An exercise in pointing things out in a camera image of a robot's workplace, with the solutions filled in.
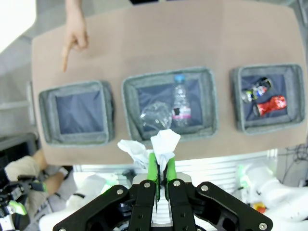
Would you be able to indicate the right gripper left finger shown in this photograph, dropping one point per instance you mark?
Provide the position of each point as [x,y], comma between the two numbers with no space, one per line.
[142,204]

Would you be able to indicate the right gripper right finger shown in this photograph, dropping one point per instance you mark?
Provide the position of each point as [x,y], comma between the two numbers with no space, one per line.
[183,207]

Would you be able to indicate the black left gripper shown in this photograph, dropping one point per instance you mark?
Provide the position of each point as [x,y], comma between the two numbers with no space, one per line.
[14,190]

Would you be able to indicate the white paper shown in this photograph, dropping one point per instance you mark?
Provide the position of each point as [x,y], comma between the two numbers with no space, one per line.
[166,142]

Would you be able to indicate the crushed clear plastic bottle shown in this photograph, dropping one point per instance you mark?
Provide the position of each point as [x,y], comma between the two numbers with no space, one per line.
[156,116]

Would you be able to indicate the pink label water bottle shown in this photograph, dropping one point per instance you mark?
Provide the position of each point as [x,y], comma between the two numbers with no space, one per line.
[181,103]

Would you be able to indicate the crushed red soda can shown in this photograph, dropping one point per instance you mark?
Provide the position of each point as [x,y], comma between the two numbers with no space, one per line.
[270,106]

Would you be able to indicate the crushed dark drink can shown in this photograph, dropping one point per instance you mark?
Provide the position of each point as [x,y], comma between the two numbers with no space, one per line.
[258,90]

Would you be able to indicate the person's right forearm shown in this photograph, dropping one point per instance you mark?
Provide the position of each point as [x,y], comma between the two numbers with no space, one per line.
[75,14]

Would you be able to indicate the person's right hand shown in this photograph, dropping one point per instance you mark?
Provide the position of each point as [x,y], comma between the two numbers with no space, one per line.
[77,39]

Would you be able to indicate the seated person brown shirt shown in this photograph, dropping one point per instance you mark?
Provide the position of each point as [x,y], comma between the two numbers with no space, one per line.
[21,166]

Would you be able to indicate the yellow red emergency stop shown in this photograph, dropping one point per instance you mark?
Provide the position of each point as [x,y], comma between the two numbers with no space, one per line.
[260,208]

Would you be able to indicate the grey fabric basket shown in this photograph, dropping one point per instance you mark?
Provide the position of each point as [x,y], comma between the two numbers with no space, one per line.
[294,101]
[48,115]
[131,108]

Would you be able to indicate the white side table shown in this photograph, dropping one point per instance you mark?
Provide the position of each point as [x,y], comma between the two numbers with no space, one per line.
[14,19]

